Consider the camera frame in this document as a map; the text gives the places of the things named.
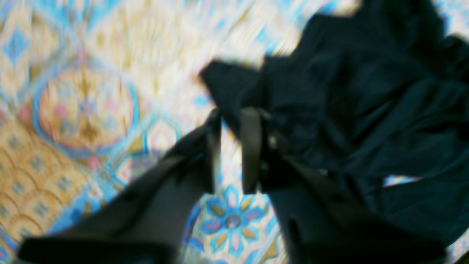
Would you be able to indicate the patterned tablecloth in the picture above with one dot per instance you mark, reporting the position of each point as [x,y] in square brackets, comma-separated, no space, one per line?
[93,92]

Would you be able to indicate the black t-shirt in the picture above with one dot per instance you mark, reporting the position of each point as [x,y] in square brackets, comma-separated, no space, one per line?
[380,100]

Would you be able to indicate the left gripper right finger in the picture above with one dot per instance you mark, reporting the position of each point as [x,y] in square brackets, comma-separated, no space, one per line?
[319,223]

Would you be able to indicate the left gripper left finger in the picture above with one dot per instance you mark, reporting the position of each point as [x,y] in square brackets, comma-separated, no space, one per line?
[146,222]

